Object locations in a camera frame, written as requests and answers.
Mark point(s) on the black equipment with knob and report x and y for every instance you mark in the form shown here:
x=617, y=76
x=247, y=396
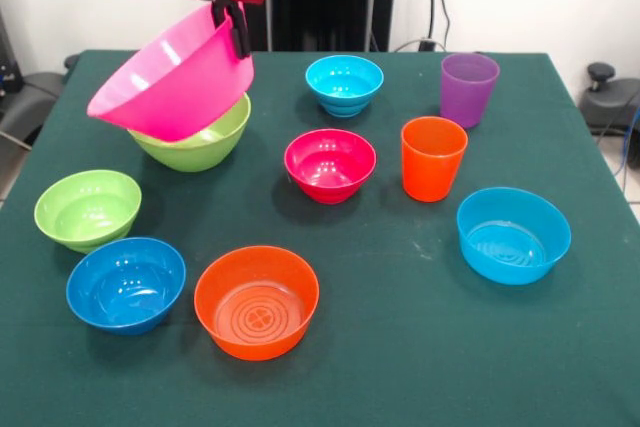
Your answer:
x=607, y=102

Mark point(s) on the orange bowl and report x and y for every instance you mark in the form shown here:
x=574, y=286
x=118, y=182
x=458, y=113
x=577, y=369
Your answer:
x=255, y=307

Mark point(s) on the dark blue bowl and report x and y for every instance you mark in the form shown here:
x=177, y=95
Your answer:
x=125, y=287

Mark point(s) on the small light blue footed bowl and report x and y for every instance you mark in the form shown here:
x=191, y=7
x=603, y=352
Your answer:
x=344, y=84

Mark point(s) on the dark green tablecloth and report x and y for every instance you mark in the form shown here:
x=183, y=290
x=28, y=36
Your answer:
x=350, y=247

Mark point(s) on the wide light blue bowl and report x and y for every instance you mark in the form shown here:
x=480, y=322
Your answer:
x=515, y=237

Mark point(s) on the small red bowl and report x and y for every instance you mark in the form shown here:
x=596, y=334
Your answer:
x=330, y=167

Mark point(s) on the small green bowl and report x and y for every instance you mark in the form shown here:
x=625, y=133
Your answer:
x=85, y=207

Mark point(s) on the black and grey equipment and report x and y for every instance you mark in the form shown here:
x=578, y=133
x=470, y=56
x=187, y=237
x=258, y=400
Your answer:
x=30, y=97

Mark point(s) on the purple cup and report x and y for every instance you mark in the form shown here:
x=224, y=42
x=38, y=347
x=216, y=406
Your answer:
x=467, y=94

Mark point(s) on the large pink bowl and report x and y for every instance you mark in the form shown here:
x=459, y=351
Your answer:
x=175, y=82

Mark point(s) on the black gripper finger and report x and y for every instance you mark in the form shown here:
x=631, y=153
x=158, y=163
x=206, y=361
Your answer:
x=220, y=14
x=241, y=37

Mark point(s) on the black round knob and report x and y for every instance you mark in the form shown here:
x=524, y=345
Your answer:
x=71, y=62

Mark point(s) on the orange cup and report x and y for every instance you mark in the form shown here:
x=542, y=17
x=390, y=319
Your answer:
x=432, y=162

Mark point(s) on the large green bowl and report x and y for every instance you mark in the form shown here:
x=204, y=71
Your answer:
x=210, y=147

